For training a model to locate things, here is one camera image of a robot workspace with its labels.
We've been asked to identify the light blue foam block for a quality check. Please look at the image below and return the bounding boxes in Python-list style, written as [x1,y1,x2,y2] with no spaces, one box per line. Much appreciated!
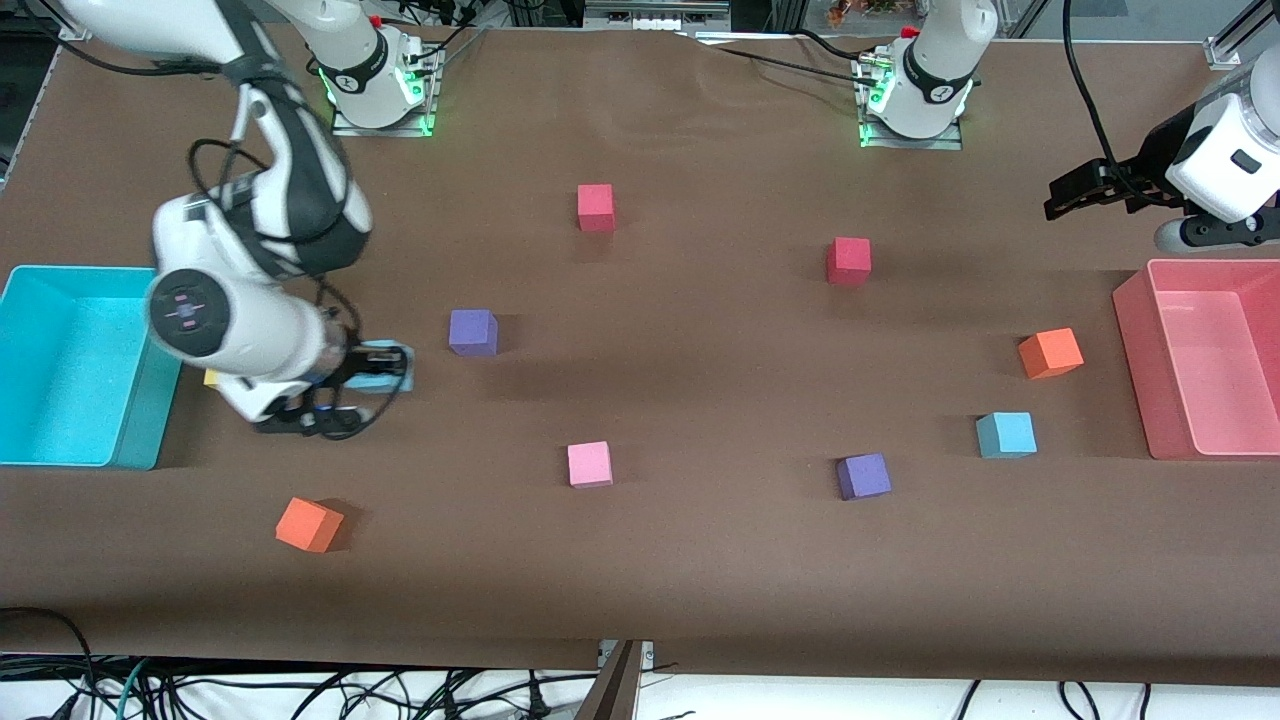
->
[360,341,416,393]
[976,411,1038,460]

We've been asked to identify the purple foam block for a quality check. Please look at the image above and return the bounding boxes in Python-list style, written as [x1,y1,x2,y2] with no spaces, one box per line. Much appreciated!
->
[836,453,893,501]
[448,308,499,358]

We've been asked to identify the orange foam block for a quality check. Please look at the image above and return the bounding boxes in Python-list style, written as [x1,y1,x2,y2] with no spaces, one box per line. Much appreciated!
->
[275,497,345,554]
[1018,328,1085,381]

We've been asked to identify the pink plastic bin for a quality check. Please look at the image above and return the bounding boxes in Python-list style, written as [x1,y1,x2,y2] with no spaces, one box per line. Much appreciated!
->
[1112,258,1280,461]

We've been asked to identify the pink foam block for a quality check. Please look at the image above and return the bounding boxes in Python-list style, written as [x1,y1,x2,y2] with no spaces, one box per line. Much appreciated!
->
[567,441,614,489]

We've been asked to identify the red foam block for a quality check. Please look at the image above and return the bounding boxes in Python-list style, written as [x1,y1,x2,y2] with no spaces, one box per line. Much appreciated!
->
[826,237,873,287]
[577,183,617,234]

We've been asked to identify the cyan plastic bin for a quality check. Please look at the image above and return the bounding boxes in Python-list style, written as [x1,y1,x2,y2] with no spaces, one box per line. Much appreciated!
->
[0,264,186,471]

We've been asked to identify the brown table cover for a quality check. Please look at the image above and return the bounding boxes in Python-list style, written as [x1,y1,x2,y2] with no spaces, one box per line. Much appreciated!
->
[0,18,1280,689]

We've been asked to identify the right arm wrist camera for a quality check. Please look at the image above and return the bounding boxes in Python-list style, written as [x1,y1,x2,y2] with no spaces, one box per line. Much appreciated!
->
[253,398,366,438]

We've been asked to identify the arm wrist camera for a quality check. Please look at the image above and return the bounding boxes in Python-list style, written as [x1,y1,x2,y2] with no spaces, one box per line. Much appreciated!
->
[1153,213,1280,253]
[253,398,366,438]

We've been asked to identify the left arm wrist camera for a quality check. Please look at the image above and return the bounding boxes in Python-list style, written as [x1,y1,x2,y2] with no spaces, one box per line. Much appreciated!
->
[1153,213,1280,253]

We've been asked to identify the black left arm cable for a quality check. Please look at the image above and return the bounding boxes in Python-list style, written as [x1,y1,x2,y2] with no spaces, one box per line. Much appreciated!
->
[1062,0,1126,171]

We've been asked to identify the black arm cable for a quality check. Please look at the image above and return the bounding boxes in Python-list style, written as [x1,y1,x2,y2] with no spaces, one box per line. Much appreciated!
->
[186,60,413,438]
[1062,0,1126,171]

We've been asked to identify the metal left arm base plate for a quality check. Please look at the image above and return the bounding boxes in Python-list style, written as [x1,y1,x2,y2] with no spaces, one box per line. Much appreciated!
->
[853,50,969,151]

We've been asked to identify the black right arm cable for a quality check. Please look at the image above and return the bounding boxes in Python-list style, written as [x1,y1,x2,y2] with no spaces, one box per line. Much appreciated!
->
[186,60,413,438]

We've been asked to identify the black cable on table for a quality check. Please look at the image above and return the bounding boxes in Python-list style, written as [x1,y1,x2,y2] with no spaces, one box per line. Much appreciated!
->
[680,30,881,86]

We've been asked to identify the teal floor cable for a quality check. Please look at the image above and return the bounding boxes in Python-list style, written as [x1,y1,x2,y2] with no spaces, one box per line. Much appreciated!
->
[118,658,153,720]

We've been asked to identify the black looped floor cable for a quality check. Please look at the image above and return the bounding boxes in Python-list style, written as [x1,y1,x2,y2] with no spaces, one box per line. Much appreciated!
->
[0,606,98,720]

